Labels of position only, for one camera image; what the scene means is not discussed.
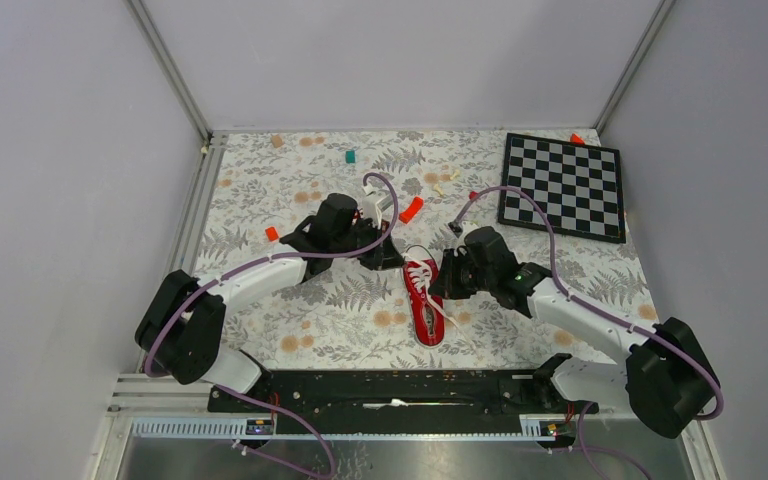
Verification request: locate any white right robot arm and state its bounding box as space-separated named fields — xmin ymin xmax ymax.
xmin=429 ymin=227 xmax=720 ymax=439

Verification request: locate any small orange cube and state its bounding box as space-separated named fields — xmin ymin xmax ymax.
xmin=265 ymin=227 xmax=280 ymax=242

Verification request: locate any red canvas sneaker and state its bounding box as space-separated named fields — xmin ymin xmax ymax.
xmin=402 ymin=244 xmax=456 ymax=348

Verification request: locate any floral patterned table mat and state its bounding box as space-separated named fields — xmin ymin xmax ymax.
xmin=193 ymin=131 xmax=660 ymax=369

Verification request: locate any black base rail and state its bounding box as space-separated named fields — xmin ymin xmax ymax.
xmin=207 ymin=369 xmax=585 ymax=436

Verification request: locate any black grey chessboard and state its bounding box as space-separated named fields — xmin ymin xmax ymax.
xmin=501 ymin=133 xmax=627 ymax=244

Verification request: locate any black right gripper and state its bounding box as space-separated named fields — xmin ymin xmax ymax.
xmin=428 ymin=248 xmax=495 ymax=300

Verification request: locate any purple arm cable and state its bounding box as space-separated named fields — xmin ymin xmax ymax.
xmin=143 ymin=172 xmax=401 ymax=480
xmin=450 ymin=185 xmax=725 ymax=480

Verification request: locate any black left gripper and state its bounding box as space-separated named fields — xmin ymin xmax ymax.
xmin=332 ymin=217 xmax=406 ymax=271

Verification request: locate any orange red curved block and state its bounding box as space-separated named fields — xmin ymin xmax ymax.
xmin=398 ymin=196 xmax=424 ymax=224

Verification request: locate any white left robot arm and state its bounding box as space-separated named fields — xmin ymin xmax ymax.
xmin=135 ymin=190 xmax=403 ymax=411

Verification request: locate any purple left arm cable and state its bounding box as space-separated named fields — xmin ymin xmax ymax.
xmin=143 ymin=172 xmax=401 ymax=480

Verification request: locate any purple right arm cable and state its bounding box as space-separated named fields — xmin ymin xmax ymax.
xmin=450 ymin=185 xmax=725 ymax=480

